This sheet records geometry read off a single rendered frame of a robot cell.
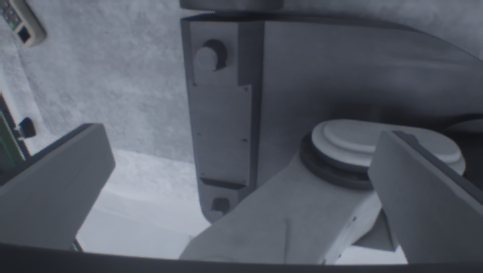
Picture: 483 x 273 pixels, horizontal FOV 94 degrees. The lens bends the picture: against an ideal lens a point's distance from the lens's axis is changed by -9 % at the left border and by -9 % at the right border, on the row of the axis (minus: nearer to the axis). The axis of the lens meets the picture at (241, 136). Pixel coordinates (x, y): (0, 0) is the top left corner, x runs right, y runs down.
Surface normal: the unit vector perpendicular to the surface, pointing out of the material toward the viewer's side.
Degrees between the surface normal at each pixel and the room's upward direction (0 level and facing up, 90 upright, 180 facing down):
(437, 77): 0
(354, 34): 0
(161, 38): 0
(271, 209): 90
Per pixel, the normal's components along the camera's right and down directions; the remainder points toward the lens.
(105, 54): -0.23, 0.50
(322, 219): 0.01, -0.85
